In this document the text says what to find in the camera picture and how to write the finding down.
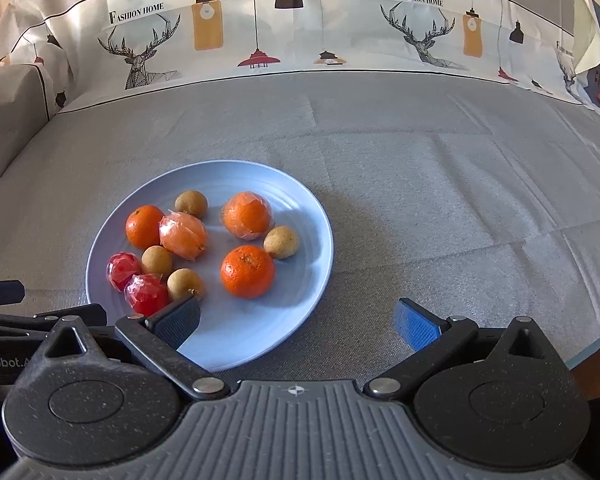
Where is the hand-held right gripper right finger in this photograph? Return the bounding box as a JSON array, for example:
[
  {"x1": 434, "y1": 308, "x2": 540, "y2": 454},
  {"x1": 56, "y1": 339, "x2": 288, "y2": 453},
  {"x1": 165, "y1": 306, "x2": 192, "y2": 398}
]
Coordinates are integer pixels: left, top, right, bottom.
[{"x1": 362, "y1": 297, "x2": 570, "y2": 402}]

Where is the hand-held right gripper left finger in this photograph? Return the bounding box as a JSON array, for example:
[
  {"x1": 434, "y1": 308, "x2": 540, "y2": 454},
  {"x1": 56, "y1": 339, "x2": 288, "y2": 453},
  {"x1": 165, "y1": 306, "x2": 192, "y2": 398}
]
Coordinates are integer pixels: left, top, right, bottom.
[{"x1": 27, "y1": 294, "x2": 231, "y2": 402}]

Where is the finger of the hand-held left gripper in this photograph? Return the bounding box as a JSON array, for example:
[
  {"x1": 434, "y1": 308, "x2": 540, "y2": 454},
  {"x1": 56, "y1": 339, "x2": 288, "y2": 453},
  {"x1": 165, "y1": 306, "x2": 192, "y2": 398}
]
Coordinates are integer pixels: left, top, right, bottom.
[
  {"x1": 0, "y1": 303, "x2": 108, "y2": 337},
  {"x1": 0, "y1": 280, "x2": 25, "y2": 306}
]

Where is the small brown longan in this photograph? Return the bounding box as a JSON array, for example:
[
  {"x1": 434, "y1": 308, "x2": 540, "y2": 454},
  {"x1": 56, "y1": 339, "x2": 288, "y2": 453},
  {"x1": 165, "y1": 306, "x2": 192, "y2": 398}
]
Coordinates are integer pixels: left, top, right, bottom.
[
  {"x1": 167, "y1": 268, "x2": 205, "y2": 303},
  {"x1": 174, "y1": 190, "x2": 209, "y2": 219},
  {"x1": 140, "y1": 245, "x2": 174, "y2": 277}
]

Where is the red plastic-wrapped fruit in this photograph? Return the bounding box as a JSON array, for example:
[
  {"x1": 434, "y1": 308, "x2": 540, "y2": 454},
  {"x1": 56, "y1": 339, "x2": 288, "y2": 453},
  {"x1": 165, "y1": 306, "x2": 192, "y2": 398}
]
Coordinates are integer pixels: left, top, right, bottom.
[
  {"x1": 105, "y1": 252, "x2": 142, "y2": 292},
  {"x1": 124, "y1": 273, "x2": 170, "y2": 317}
]

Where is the plastic-wrapped orange mandarin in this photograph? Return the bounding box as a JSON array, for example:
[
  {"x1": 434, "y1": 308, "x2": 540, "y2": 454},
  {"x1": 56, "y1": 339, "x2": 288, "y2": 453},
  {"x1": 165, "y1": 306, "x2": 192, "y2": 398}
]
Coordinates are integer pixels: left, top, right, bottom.
[
  {"x1": 221, "y1": 191, "x2": 273, "y2": 241},
  {"x1": 158, "y1": 211, "x2": 209, "y2": 261}
]

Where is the bare orange mandarin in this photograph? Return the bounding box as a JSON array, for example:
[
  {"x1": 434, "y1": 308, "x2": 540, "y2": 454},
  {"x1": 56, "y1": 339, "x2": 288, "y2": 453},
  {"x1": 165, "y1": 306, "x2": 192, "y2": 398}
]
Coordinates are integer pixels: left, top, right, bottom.
[
  {"x1": 125, "y1": 204, "x2": 166, "y2": 250},
  {"x1": 220, "y1": 244, "x2": 276, "y2": 300}
]

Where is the large brown longan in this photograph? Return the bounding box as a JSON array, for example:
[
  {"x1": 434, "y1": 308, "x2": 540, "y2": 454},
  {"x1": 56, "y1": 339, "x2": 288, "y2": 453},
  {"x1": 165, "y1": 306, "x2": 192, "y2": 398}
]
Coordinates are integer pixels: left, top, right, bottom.
[{"x1": 263, "y1": 225, "x2": 300, "y2": 260}]

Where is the blue plate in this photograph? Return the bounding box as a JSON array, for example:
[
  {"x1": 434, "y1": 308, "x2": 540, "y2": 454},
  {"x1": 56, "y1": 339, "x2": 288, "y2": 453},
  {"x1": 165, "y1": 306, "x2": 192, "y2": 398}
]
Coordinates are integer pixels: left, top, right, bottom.
[{"x1": 85, "y1": 159, "x2": 335, "y2": 374}]

